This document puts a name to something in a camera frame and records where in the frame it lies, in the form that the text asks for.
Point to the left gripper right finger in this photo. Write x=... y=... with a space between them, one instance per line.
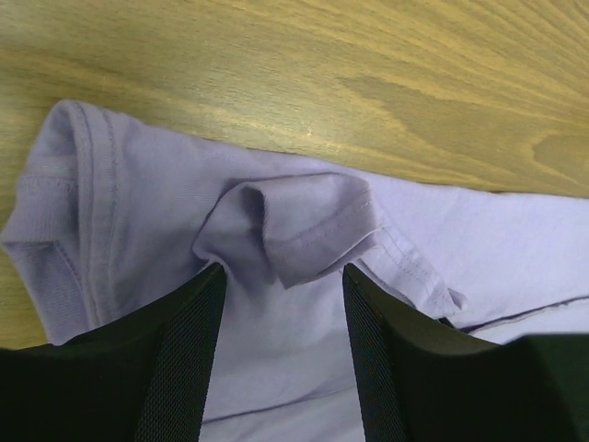
x=419 y=379

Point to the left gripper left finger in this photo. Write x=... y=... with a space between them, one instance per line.
x=143 y=377

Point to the purple t shirt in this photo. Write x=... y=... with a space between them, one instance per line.
x=113 y=214

